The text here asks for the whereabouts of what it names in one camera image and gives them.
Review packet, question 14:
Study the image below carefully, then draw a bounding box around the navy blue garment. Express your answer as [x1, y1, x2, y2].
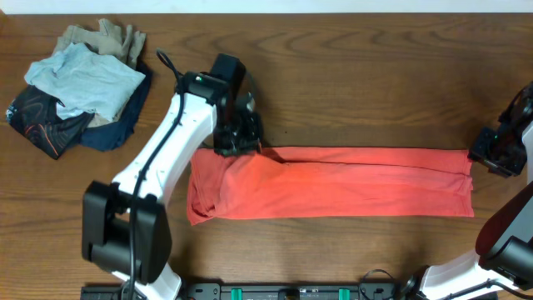
[79, 62, 153, 152]

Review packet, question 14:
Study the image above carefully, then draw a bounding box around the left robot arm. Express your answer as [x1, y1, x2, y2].
[80, 70, 262, 299]

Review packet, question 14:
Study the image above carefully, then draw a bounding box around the light blue shirt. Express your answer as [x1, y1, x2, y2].
[24, 43, 145, 122]

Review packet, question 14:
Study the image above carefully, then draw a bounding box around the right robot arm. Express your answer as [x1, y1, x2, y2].
[404, 85, 532, 299]

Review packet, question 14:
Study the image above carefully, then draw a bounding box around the red printed t-shirt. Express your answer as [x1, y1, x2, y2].
[187, 147, 474, 225]

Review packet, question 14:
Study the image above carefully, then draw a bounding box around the black orange patterned garment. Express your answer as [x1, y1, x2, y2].
[6, 85, 94, 160]

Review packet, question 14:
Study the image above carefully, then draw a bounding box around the beige garment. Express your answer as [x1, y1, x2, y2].
[52, 18, 147, 69]

